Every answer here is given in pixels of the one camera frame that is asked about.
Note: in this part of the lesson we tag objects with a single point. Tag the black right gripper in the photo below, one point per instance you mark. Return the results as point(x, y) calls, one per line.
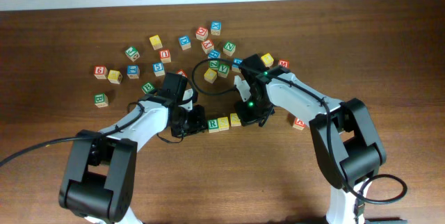
point(248, 117)

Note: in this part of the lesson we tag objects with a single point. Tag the yellow S wooden block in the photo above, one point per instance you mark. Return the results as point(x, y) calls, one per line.
point(223, 123)

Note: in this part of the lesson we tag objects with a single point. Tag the green R wooden block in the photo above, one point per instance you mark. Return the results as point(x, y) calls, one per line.
point(213, 126)

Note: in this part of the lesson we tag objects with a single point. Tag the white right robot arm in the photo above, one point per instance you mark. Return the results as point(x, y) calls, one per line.
point(348, 149)

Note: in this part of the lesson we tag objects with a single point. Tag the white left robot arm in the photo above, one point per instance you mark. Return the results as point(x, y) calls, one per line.
point(98, 183)

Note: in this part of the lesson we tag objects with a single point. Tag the red K wooden block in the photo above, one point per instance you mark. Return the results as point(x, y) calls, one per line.
point(181, 72)

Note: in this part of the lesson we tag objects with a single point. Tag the blue 5 wooden block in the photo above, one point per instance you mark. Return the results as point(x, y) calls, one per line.
point(158, 69)

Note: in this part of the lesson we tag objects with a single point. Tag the green B wooden block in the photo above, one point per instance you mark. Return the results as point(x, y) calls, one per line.
point(148, 87)

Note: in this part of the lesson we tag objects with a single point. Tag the red U wooden block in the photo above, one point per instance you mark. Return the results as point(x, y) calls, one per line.
point(165, 56)

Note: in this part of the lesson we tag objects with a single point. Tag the yellow C wooden block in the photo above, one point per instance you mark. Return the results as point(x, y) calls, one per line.
point(210, 75)

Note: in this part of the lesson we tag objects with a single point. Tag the blue I wooden block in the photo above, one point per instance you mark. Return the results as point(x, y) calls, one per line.
point(133, 71)

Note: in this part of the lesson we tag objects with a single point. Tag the green Z wooden block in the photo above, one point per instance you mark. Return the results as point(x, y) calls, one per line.
point(214, 65)

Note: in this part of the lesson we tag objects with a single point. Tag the red A wooden block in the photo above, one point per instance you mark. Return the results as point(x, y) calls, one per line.
point(298, 124)

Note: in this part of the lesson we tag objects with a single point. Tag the blue D wooden block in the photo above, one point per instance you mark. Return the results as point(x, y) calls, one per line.
point(185, 42)

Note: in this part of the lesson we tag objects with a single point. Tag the yellow top wooden block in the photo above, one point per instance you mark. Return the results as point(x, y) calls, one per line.
point(156, 42)

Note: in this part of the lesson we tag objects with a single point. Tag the blue P wooden block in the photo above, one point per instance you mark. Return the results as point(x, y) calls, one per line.
point(235, 65)

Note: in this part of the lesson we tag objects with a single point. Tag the blue H wooden block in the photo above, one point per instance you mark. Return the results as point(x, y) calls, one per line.
point(214, 54)

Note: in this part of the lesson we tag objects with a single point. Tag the green V wooden block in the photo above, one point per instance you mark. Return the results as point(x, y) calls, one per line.
point(223, 71)

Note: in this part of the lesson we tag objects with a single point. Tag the red M wooden block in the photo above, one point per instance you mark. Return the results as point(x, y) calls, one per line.
point(284, 63)

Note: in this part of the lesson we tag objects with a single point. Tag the green J wooden block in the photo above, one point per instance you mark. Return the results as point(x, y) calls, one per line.
point(132, 53)

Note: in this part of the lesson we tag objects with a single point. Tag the red Q wooden block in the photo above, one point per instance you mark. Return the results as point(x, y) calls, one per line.
point(201, 33)

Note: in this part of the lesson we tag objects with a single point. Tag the yellow W wooden block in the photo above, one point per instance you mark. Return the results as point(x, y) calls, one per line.
point(114, 76)

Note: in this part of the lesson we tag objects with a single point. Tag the green N wooden block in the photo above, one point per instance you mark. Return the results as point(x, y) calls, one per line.
point(229, 48)

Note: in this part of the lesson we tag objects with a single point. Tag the green B left block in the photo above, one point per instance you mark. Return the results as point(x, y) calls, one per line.
point(101, 100)

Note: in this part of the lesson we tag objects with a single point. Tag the blue X wooden block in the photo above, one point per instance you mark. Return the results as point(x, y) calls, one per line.
point(216, 28)

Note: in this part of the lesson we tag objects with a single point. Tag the red 6 wooden block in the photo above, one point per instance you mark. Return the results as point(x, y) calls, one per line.
point(100, 72)

